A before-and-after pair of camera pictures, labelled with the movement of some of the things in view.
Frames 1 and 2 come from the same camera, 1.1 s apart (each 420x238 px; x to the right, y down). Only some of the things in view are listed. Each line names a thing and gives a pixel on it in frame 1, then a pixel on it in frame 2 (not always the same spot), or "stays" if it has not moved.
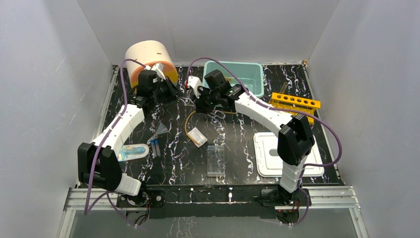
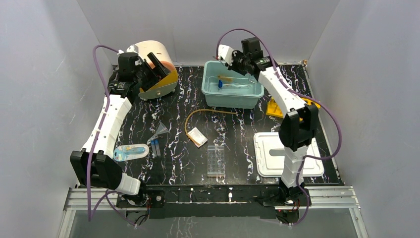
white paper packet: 197,137 stays
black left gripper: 167,90 → 148,70
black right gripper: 200,107 → 235,56
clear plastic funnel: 162,129 stays
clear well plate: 216,160 stays
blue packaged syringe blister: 129,151 stays
